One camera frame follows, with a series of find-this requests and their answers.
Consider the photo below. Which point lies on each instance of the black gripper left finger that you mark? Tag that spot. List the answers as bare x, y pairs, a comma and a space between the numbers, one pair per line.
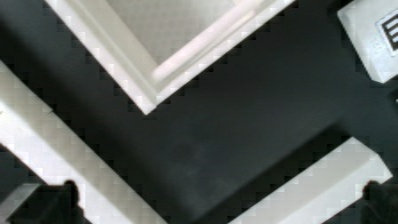
43, 204

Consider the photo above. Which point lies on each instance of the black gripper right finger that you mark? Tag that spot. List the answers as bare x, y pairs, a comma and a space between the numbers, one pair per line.
379, 212

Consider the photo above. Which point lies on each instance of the white cabinet body box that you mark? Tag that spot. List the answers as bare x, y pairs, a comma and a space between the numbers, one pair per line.
159, 38

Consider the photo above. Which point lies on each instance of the white border fence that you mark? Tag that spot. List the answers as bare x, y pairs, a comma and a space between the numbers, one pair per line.
51, 149

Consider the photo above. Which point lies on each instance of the small white tagged block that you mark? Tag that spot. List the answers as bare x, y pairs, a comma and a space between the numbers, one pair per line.
369, 17

